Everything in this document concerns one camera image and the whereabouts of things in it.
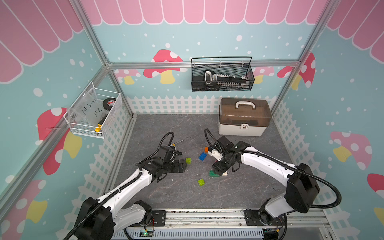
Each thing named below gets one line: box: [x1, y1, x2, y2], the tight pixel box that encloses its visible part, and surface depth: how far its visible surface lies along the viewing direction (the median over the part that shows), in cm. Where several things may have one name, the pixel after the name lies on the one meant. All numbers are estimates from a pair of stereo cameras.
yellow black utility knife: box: [94, 113, 109, 132], surface depth 65 cm
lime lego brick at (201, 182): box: [197, 178, 206, 186], surface depth 87 cm
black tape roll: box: [102, 97, 117, 111], surface depth 82 cm
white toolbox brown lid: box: [218, 98, 272, 137], surface depth 100 cm
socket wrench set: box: [204, 70, 248, 88], surface depth 91 cm
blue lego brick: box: [199, 152, 208, 162], surface depth 96 cm
